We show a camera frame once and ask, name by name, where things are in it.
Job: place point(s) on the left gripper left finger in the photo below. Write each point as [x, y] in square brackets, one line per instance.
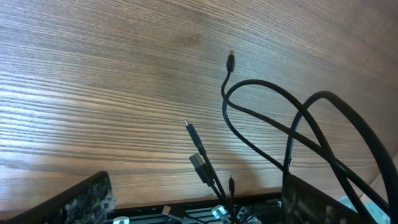
[89, 201]

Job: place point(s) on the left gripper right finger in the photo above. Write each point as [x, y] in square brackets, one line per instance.
[303, 203]

